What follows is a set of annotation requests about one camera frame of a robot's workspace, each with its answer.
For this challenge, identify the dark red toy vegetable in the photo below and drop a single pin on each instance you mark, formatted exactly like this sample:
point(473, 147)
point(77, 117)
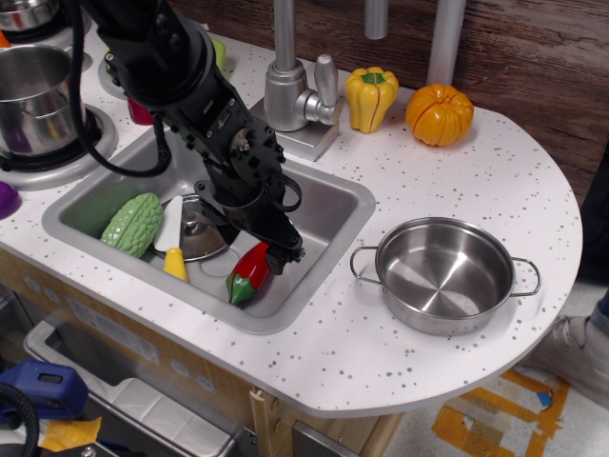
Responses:
point(138, 114)

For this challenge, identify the blue clamp tool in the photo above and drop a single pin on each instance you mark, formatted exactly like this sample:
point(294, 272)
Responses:
point(56, 391)

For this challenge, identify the purple toy vegetable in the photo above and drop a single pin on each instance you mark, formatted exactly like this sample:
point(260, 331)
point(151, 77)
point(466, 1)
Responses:
point(10, 200)

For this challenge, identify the silver toy stove burner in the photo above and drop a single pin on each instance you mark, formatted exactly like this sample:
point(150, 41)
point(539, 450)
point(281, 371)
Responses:
point(66, 165)

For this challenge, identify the green plastic cutting board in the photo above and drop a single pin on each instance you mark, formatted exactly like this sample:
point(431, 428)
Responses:
point(220, 53)

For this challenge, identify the green toy bitter gourd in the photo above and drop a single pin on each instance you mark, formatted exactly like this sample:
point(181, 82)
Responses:
point(133, 227)

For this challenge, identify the steel two-handled pan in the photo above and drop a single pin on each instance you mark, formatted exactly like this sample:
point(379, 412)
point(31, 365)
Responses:
point(443, 276)

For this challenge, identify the small steel pot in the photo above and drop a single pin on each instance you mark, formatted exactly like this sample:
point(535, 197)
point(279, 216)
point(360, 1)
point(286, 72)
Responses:
point(20, 15)

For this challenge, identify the orange toy pumpkin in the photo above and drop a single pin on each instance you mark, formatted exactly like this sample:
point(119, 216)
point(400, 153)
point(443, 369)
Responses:
point(439, 115)

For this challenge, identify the grey shoe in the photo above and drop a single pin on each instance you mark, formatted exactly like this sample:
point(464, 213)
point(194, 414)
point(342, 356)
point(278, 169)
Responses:
point(575, 350)

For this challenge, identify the tall steel pot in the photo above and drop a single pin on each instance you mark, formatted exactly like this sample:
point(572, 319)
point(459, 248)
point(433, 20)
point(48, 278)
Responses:
point(35, 107)

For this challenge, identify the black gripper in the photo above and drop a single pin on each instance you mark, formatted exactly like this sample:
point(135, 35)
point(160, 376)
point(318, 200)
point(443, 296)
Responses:
point(263, 217)

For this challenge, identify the silver toy faucet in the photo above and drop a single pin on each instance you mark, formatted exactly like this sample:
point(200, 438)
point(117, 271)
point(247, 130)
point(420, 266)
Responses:
point(306, 120)

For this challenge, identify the toy knife yellow handle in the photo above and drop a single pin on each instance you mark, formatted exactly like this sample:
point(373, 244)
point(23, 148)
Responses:
point(168, 239)

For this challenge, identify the grey vertical post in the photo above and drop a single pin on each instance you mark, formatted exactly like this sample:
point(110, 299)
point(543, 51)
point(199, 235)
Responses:
point(376, 19)

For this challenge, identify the silver toy sink basin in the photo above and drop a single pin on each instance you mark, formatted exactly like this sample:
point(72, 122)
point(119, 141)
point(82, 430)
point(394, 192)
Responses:
point(332, 213)

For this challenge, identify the wooden toy kitchen cabinet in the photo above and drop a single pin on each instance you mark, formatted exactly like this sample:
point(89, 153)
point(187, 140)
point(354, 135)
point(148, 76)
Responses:
point(64, 322)

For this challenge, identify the glass pot lid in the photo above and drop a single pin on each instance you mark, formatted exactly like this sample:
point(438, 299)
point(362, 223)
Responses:
point(200, 238)

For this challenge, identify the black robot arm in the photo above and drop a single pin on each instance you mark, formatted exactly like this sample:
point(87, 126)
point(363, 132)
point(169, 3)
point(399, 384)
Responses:
point(168, 66)

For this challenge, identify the white vertical post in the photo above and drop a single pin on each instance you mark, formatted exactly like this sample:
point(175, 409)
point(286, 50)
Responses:
point(445, 41)

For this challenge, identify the yellow tape piece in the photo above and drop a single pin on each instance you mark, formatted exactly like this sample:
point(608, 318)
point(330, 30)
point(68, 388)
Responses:
point(62, 435)

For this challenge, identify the yellow toy bell pepper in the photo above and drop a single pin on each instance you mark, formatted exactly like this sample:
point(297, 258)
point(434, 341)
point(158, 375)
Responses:
point(369, 94)

